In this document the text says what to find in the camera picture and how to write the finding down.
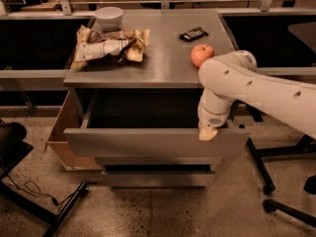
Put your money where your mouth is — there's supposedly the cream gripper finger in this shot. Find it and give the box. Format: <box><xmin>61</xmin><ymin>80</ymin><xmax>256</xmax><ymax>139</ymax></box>
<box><xmin>198</xmin><ymin>127</ymin><xmax>218</xmax><ymax>141</ymax></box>

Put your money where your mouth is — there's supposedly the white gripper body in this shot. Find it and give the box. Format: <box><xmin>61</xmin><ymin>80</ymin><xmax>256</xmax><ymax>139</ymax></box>
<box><xmin>197</xmin><ymin>89</ymin><xmax>235</xmax><ymax>128</ymax></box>

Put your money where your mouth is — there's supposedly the grey top drawer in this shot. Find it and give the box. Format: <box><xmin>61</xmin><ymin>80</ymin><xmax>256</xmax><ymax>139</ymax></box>
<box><xmin>64</xmin><ymin>89</ymin><xmax>249</xmax><ymax>161</ymax></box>

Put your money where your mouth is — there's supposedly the grey drawer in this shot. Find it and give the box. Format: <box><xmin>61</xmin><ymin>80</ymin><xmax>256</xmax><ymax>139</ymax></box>
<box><xmin>64</xmin><ymin>89</ymin><xmax>249</xmax><ymax>161</ymax></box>
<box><xmin>102</xmin><ymin>172</ymin><xmax>215</xmax><ymax>189</ymax></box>
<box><xmin>95</xmin><ymin>157</ymin><xmax>222</xmax><ymax>165</ymax></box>

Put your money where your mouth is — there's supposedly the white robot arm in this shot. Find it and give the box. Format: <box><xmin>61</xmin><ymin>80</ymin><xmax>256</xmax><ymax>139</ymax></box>
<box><xmin>197</xmin><ymin>50</ymin><xmax>316</xmax><ymax>140</ymax></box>

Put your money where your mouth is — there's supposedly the grey drawer cabinet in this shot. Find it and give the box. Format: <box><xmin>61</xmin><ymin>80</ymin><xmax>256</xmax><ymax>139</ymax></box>
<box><xmin>64</xmin><ymin>9</ymin><xmax>235</xmax><ymax>175</ymax></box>

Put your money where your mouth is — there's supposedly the grey middle drawer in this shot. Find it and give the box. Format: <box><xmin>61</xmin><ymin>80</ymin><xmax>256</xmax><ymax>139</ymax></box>
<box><xmin>95</xmin><ymin>157</ymin><xmax>222</xmax><ymax>165</ymax></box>

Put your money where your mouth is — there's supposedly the grey bottom drawer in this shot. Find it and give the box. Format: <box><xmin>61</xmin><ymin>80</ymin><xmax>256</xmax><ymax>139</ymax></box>
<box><xmin>102</xmin><ymin>172</ymin><xmax>215</xmax><ymax>189</ymax></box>

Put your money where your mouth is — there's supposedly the red apple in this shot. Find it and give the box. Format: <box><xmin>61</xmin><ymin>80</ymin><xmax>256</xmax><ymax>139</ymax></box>
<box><xmin>191</xmin><ymin>43</ymin><xmax>214</xmax><ymax>67</ymax></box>

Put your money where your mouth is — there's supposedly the black snack bar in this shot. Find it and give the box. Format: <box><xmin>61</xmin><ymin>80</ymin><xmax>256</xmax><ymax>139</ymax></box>
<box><xmin>179</xmin><ymin>27</ymin><xmax>208</xmax><ymax>42</ymax></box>

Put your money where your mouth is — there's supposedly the black chair wheel leg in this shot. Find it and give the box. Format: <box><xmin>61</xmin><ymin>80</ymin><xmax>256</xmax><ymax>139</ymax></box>
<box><xmin>262</xmin><ymin>175</ymin><xmax>316</xmax><ymax>229</ymax></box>

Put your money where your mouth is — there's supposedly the black stand base right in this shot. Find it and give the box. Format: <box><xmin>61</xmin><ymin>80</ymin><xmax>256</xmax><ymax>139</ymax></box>
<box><xmin>238</xmin><ymin>102</ymin><xmax>316</xmax><ymax>196</ymax></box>

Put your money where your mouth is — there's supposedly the crumpled chip bag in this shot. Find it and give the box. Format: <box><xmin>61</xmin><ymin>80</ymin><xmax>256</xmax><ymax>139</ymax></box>
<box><xmin>70</xmin><ymin>26</ymin><xmax>150</xmax><ymax>71</ymax></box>

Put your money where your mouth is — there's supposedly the brown cardboard box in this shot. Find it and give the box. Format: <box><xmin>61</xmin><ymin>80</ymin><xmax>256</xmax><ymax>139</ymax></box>
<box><xmin>46</xmin><ymin>92</ymin><xmax>101</xmax><ymax>171</ymax></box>

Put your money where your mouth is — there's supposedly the white bowl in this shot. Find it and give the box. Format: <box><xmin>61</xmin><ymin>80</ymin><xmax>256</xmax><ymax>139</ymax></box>
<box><xmin>95</xmin><ymin>7</ymin><xmax>123</xmax><ymax>31</ymax></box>

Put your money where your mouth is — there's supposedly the black stand leg left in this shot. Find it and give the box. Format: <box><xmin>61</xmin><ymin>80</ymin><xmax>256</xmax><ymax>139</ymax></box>
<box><xmin>0</xmin><ymin>182</ymin><xmax>88</xmax><ymax>237</ymax></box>

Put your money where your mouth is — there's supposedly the black bag on left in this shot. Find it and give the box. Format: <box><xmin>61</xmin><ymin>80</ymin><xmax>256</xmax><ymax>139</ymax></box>
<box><xmin>0</xmin><ymin>122</ymin><xmax>34</xmax><ymax>179</ymax></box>

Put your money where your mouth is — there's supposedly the black cable on floor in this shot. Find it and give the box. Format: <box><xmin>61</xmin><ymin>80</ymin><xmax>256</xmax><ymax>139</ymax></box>
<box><xmin>6</xmin><ymin>173</ymin><xmax>99</xmax><ymax>215</ymax></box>

